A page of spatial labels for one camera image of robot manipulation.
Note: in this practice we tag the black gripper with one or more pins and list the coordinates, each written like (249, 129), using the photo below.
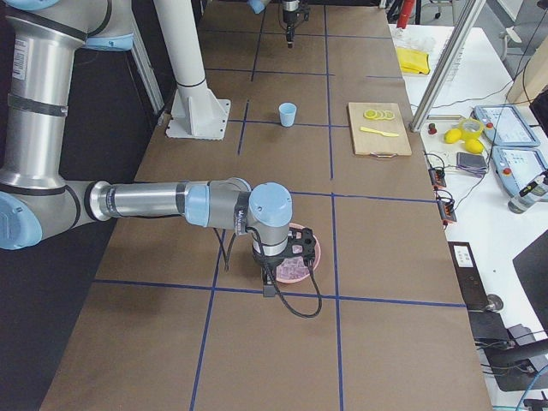
(262, 262)
(289, 16)

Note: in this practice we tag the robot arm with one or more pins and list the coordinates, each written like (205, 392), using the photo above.
(258, 6)
(37, 203)

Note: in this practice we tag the pink bowl of ice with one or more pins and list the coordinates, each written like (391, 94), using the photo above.
(293, 270)

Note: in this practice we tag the blue plastic cup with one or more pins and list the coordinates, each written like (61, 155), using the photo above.
(287, 113)

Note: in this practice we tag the lemon slices row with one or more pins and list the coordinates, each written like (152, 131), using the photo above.
(379, 115)

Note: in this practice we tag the yellow plastic knife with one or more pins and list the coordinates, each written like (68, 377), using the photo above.
(379, 132)

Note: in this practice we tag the white pole with base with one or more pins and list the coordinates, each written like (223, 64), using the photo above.
(196, 112)

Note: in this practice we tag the yellow cloth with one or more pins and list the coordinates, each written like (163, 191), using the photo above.
(413, 61)

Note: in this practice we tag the wooden cutting board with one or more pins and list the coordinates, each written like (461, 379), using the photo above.
(365, 144)

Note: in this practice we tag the whole yellow lemon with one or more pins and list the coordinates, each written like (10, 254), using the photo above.
(452, 136)
(474, 146)

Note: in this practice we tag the yellow tape roll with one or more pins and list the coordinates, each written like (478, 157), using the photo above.
(471, 129)

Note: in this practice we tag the black power strip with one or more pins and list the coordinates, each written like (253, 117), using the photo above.
(472, 289)

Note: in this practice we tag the grey folded cloth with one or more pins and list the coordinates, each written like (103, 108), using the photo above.
(474, 164)

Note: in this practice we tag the upper teach pendant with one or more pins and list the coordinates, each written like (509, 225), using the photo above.
(504, 125)

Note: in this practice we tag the teach pendant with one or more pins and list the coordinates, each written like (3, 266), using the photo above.
(517, 166)
(504, 125)

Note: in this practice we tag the black monitor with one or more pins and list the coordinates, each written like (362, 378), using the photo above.
(531, 269)

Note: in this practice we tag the lower teach pendant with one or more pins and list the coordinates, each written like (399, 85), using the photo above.
(517, 166)

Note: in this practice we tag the clear water bottle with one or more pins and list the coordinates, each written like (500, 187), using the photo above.
(531, 194)

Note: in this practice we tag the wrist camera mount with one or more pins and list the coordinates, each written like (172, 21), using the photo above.
(302, 243)

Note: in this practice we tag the aluminium frame post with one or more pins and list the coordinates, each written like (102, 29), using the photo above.
(458, 37)

